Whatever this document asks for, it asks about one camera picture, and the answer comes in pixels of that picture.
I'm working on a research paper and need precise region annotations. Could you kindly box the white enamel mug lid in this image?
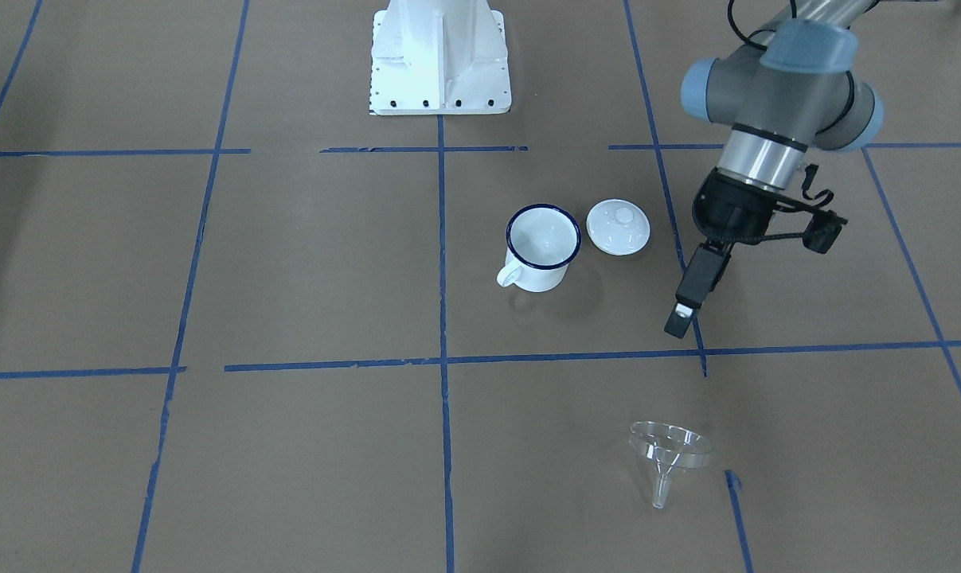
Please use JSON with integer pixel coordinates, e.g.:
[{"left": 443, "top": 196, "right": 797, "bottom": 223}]
[{"left": 585, "top": 198, "right": 652, "bottom": 256}]

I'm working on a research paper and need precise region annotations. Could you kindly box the white enamel mug blue rim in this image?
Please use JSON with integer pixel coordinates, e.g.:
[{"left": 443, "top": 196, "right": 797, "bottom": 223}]
[{"left": 496, "top": 204, "right": 582, "bottom": 293}]

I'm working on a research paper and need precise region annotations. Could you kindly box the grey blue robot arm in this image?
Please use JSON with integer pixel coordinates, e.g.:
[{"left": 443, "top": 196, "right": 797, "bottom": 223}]
[{"left": 654, "top": 1, "right": 961, "bottom": 344}]

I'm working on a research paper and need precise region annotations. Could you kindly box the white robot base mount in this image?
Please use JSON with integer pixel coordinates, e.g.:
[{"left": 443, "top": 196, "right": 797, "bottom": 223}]
[{"left": 369, "top": 1, "right": 513, "bottom": 116}]

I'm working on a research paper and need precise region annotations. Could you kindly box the clear glass funnel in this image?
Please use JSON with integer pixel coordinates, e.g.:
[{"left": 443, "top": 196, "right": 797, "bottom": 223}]
[{"left": 628, "top": 420, "right": 714, "bottom": 510}]

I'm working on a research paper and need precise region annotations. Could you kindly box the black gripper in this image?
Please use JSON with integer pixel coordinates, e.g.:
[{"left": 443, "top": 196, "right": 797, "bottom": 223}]
[{"left": 663, "top": 168, "right": 848, "bottom": 338}]

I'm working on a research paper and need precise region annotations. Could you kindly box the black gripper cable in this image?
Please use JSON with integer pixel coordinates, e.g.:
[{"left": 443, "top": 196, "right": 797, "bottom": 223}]
[{"left": 791, "top": 163, "right": 836, "bottom": 214}]

